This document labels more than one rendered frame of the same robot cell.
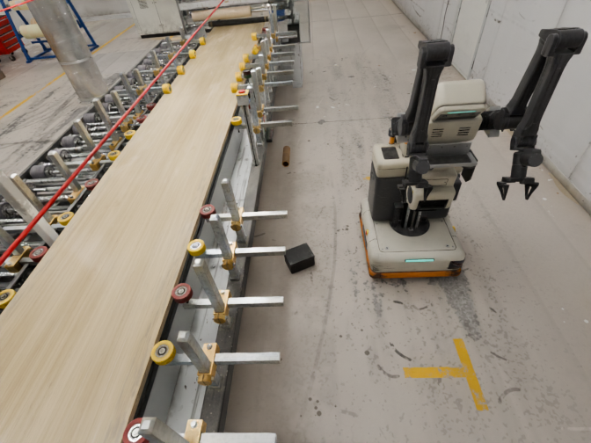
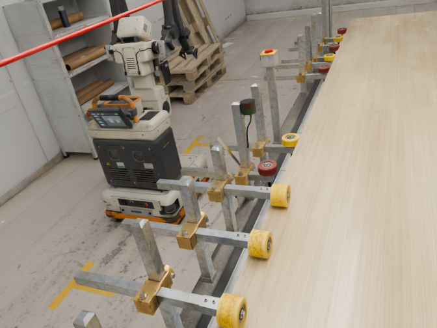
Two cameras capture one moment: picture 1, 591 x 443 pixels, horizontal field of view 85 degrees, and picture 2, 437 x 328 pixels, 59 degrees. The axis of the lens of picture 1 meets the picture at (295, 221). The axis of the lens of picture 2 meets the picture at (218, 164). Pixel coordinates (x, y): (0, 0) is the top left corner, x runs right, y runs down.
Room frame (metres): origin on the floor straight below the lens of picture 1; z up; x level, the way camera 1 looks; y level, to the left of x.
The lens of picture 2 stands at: (3.89, 0.60, 1.74)
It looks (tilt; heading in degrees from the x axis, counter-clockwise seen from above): 30 degrees down; 201
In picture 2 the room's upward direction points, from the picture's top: 11 degrees counter-clockwise
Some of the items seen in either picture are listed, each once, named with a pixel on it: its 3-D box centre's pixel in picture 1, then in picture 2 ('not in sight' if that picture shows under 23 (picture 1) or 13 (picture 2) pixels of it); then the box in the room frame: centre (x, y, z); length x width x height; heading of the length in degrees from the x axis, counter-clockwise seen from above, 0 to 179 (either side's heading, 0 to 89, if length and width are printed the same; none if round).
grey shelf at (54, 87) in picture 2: not in sight; (82, 73); (0.49, -2.03, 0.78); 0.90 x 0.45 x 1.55; 174
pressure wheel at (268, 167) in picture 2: not in sight; (268, 175); (2.53, 0.28, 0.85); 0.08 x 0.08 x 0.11
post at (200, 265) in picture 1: (215, 298); (315, 45); (0.74, 0.35, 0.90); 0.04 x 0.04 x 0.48; 84
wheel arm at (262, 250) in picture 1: (239, 252); (302, 66); (1.02, 0.28, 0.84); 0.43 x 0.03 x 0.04; 84
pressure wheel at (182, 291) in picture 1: (185, 297); (334, 52); (0.80, 0.50, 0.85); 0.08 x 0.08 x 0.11
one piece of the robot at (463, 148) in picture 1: (444, 163); (149, 69); (1.33, -0.79, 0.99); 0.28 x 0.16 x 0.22; 84
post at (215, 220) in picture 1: (227, 253); (309, 57); (0.99, 0.33, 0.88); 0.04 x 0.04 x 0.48; 84
